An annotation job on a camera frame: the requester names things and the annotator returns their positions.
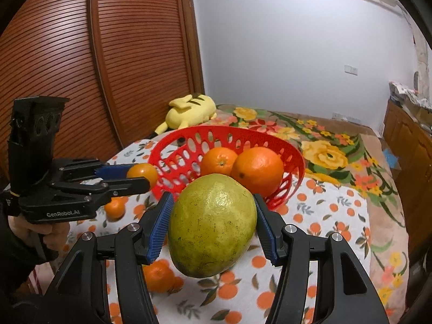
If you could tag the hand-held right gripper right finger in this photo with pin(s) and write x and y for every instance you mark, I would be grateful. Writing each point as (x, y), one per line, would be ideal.
(266, 229)

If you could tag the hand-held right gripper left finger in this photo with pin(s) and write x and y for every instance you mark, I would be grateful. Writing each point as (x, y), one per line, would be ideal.
(160, 229)

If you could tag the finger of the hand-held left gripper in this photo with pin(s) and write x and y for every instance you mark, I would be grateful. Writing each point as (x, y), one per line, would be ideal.
(111, 171)
(131, 185)

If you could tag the medium tangerine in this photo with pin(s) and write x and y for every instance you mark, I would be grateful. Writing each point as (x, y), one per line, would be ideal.
(143, 174)

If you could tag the oval green fruit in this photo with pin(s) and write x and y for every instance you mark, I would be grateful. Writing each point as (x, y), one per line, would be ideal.
(212, 222)

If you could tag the large orange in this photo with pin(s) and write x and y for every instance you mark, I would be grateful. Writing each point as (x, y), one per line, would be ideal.
(258, 170)

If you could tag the medium orange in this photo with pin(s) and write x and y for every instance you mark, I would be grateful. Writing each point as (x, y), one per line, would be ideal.
(219, 162)

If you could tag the red perforated plastic basket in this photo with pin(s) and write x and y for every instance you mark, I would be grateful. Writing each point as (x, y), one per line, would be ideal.
(236, 130)

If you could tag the person's left forearm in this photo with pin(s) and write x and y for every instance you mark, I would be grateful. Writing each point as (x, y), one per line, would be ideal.
(17, 276)

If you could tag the person's left hand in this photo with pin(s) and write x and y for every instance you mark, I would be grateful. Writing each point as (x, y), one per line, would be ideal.
(59, 234)

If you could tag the yellow plush toy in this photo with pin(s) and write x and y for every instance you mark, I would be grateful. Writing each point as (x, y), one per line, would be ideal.
(192, 111)

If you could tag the floral blanket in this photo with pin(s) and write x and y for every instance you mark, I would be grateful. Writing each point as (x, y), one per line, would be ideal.
(337, 155)

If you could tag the brown louvered wardrobe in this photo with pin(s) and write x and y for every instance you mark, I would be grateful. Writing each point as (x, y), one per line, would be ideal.
(135, 57)

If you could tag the blue bag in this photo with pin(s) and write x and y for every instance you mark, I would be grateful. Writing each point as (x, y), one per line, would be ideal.
(389, 158)

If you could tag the wooden cabinet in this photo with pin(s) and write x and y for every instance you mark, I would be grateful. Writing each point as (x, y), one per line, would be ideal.
(415, 162)

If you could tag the cardboard box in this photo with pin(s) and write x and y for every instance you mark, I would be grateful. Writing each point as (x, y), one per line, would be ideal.
(411, 98)

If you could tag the white patterned curtain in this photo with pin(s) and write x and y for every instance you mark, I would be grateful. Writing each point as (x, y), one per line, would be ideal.
(420, 57)

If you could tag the white wall socket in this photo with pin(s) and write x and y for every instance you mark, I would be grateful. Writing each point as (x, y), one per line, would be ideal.
(351, 69)

